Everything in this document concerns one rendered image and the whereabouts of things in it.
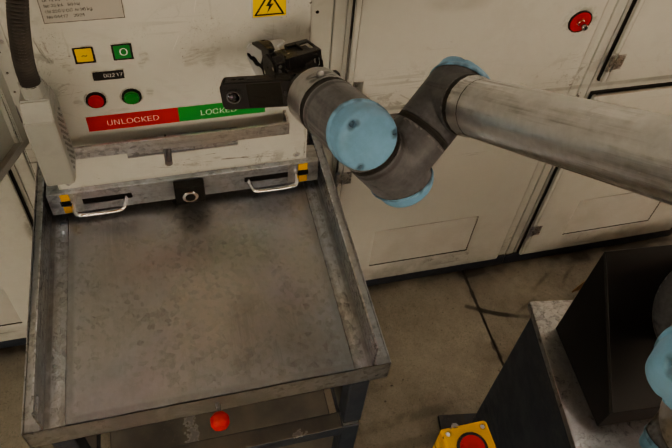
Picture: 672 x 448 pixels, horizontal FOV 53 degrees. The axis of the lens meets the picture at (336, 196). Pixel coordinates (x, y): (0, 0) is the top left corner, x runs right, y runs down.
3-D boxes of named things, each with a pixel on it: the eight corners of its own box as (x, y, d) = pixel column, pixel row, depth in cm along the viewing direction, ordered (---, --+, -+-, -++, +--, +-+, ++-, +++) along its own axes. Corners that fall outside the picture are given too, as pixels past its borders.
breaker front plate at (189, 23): (305, 166, 140) (315, -43, 104) (62, 198, 130) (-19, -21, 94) (303, 162, 141) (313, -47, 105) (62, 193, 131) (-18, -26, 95)
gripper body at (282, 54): (308, 78, 113) (342, 106, 105) (261, 91, 110) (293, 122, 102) (304, 35, 109) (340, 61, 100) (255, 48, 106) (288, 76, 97)
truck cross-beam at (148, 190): (317, 179, 144) (318, 160, 140) (53, 215, 133) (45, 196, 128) (312, 163, 147) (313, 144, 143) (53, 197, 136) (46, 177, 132)
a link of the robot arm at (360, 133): (367, 188, 92) (327, 150, 85) (324, 148, 101) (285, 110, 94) (414, 138, 92) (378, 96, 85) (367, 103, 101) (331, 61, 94)
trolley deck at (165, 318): (387, 376, 124) (391, 361, 119) (30, 447, 111) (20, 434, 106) (310, 127, 166) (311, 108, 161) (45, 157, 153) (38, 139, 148)
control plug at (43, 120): (76, 183, 114) (50, 107, 101) (46, 187, 113) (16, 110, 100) (76, 151, 119) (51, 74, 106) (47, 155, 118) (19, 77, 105)
